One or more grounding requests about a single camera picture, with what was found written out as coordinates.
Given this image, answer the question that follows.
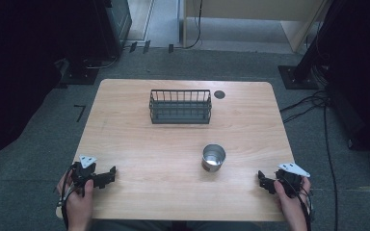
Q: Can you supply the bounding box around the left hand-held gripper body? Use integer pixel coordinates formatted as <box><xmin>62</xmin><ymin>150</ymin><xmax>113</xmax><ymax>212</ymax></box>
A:
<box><xmin>70</xmin><ymin>155</ymin><xmax>98</xmax><ymax>191</ymax></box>

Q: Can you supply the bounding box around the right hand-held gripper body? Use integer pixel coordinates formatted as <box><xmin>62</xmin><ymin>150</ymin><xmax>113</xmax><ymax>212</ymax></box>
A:
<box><xmin>273</xmin><ymin>162</ymin><xmax>311</xmax><ymax>198</ymax></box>

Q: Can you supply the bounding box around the person's right hand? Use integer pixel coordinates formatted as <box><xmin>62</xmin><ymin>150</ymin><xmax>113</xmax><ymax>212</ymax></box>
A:
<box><xmin>273</xmin><ymin>176</ymin><xmax>312</xmax><ymax>225</ymax></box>

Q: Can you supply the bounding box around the person's left hand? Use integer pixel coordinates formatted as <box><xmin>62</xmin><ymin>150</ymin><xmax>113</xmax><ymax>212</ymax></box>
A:
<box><xmin>56</xmin><ymin>169</ymin><xmax>95</xmax><ymax>228</ymax></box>

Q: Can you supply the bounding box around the metal cup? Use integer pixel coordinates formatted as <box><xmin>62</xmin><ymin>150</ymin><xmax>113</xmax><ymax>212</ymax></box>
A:
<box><xmin>200</xmin><ymin>143</ymin><xmax>227</xmax><ymax>173</ymax></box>

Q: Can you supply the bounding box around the black stand with floor base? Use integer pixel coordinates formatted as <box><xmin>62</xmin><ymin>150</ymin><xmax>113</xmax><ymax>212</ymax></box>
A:
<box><xmin>57</xmin><ymin>47</ymin><xmax>119</xmax><ymax>87</ymax></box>

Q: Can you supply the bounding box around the dark equipment cabinet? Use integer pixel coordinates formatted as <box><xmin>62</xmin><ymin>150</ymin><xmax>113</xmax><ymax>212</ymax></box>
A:
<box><xmin>92</xmin><ymin>0</ymin><xmax>133</xmax><ymax>60</ymax></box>

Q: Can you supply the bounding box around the light wooden cabinet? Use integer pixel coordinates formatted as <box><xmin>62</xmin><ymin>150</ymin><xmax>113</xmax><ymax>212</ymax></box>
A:
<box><xmin>181</xmin><ymin>0</ymin><xmax>332</xmax><ymax>54</ymax></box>

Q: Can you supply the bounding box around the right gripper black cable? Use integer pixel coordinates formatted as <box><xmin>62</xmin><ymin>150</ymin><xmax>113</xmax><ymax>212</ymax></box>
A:
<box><xmin>280</xmin><ymin>175</ymin><xmax>315</xmax><ymax>231</ymax></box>

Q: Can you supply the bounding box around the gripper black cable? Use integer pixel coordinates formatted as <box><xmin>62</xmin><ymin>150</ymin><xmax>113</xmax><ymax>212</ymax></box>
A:
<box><xmin>280</xmin><ymin>175</ymin><xmax>315</xmax><ymax>231</ymax></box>
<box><xmin>56</xmin><ymin>163</ymin><xmax>79</xmax><ymax>231</ymax></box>

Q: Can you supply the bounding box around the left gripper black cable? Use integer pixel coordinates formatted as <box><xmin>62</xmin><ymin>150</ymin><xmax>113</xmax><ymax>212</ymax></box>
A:
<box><xmin>56</xmin><ymin>163</ymin><xmax>79</xmax><ymax>231</ymax></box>

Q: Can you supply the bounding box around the black floor cables bundle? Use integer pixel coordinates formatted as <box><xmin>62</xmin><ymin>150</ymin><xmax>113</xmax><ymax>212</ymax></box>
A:
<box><xmin>278</xmin><ymin>88</ymin><xmax>341</xmax><ymax>231</ymax></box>

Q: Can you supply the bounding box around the black wire basket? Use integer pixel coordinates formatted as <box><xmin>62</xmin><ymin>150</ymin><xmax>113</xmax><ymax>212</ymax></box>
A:
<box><xmin>148</xmin><ymin>89</ymin><xmax>213</xmax><ymax>125</ymax></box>

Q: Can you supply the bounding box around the black metal stand with base plate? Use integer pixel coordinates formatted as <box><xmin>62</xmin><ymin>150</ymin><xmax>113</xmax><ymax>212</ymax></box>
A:
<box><xmin>277</xmin><ymin>0</ymin><xmax>338</xmax><ymax>90</ymax></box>

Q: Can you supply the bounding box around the thin black hanging cable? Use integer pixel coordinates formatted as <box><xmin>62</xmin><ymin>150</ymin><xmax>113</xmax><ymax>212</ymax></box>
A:
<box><xmin>184</xmin><ymin>0</ymin><xmax>204</xmax><ymax>50</ymax></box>

